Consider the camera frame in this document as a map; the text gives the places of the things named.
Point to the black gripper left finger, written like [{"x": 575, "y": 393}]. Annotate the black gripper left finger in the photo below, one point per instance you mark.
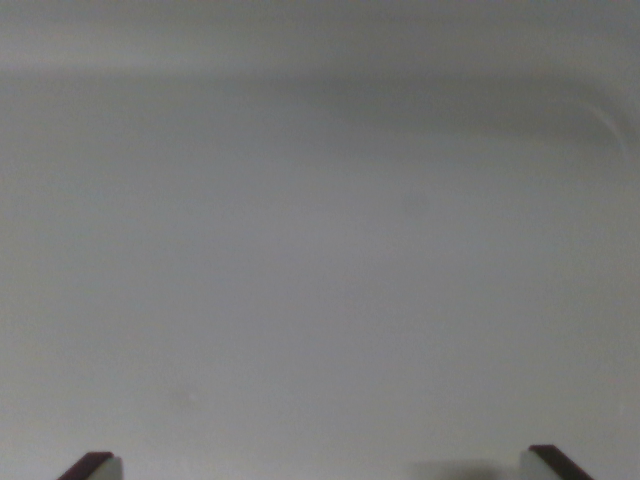
[{"x": 95, "y": 467}]

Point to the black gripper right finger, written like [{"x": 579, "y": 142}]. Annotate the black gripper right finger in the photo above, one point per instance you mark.
[{"x": 547, "y": 465}]

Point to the grey plastic bin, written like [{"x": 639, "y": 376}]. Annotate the grey plastic bin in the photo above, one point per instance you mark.
[{"x": 320, "y": 225}]

